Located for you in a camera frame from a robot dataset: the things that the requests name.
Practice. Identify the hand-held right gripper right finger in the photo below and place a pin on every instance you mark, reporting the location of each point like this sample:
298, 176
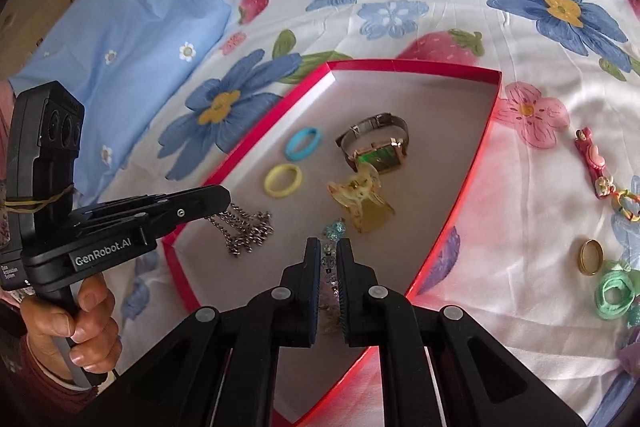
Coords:
345, 292

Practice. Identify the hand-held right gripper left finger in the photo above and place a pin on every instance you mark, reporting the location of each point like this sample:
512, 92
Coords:
312, 292

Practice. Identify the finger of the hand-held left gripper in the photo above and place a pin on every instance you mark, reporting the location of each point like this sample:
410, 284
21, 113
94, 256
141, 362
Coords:
125, 202
200, 204

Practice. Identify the yellow hair claw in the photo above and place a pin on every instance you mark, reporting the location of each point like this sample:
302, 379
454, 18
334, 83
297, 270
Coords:
370, 212

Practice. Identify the green face wristwatch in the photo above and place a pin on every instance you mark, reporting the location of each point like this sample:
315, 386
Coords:
380, 159

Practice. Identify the red shallow box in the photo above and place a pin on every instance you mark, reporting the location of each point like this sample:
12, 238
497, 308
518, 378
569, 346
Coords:
425, 132

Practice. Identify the person's left forearm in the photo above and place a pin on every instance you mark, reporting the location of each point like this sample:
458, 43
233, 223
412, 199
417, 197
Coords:
25, 397

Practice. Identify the person's left hand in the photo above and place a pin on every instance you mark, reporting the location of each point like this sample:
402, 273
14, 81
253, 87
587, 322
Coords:
90, 327

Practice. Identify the yellow rubber band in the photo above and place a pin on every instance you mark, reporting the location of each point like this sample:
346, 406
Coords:
30, 205

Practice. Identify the light blue pillow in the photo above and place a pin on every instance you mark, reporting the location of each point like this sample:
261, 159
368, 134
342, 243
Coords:
125, 47

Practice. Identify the floral white blanket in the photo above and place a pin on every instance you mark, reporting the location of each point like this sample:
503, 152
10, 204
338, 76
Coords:
525, 257

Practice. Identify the pink charm hair clip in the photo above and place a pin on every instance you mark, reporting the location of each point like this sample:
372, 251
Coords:
592, 159

